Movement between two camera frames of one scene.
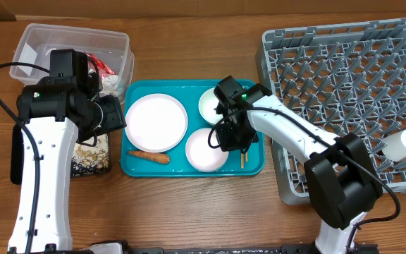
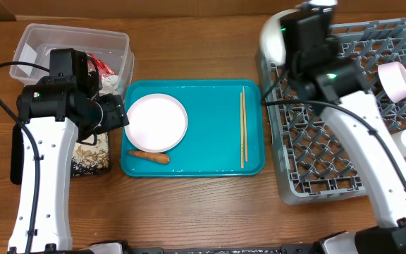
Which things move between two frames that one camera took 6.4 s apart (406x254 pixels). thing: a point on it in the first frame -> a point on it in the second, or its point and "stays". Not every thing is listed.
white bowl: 208,102 -> 271,40
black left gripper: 115,118 stays
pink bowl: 202,157 -> 396,80
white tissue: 109,85 stays
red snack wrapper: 102,68 stays
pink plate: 156,123 stays
